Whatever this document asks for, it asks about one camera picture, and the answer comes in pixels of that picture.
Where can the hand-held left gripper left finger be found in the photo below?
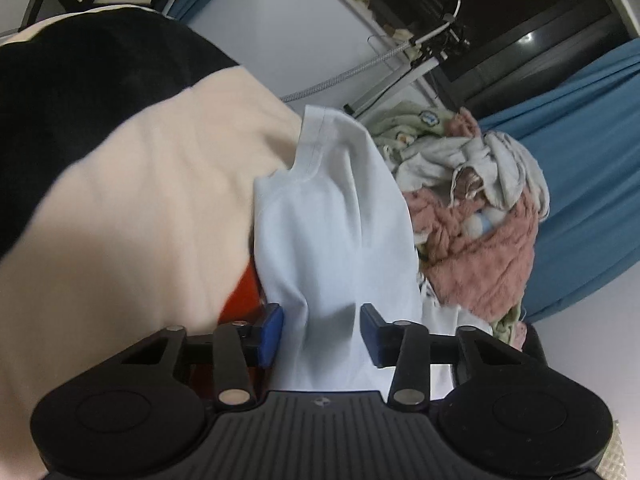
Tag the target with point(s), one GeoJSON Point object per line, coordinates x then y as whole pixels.
{"type": "Point", "coordinates": [270, 332]}

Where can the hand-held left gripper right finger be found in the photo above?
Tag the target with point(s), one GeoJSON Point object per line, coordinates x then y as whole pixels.
{"type": "Point", "coordinates": [374, 335]}

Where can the light blue t-shirt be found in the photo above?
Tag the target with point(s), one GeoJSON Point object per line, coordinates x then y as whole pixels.
{"type": "Point", "coordinates": [330, 220]}

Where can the pink fuzzy cloth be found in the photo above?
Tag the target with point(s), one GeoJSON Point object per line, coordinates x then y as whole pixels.
{"type": "Point", "coordinates": [480, 255]}

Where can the blue white striped cloth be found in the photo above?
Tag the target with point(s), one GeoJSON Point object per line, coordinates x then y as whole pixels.
{"type": "Point", "coordinates": [480, 223]}

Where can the black cloth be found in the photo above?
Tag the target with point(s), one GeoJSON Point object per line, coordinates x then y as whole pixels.
{"type": "Point", "coordinates": [532, 342]}

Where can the striped cream red black blanket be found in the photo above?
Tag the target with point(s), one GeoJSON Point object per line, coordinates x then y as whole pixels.
{"type": "Point", "coordinates": [140, 200]}

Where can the white frayed towel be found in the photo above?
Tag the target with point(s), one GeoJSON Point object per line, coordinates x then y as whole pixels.
{"type": "Point", "coordinates": [450, 160]}

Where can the green printed cloth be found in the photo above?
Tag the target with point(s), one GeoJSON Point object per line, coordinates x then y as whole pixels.
{"type": "Point", "coordinates": [405, 122]}

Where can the white metal rack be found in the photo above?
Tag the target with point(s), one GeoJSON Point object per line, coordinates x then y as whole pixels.
{"type": "Point", "coordinates": [400, 67]}

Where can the quilted beige mattress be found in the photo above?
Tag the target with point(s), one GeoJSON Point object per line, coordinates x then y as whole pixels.
{"type": "Point", "coordinates": [616, 452]}

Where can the dark window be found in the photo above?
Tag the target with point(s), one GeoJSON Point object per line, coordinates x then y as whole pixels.
{"type": "Point", "coordinates": [500, 15]}

